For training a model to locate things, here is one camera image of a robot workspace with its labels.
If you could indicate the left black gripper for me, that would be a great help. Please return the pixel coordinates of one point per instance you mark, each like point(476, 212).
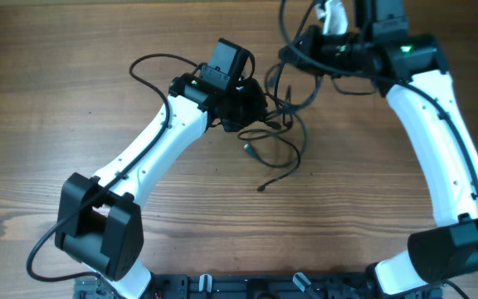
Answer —
point(260, 108)

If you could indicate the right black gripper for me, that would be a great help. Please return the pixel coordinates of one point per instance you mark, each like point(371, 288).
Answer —
point(309, 41)

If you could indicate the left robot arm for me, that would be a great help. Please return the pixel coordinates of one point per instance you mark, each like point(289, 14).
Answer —
point(99, 218)

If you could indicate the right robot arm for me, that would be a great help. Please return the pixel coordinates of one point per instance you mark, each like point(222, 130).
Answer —
point(412, 74)

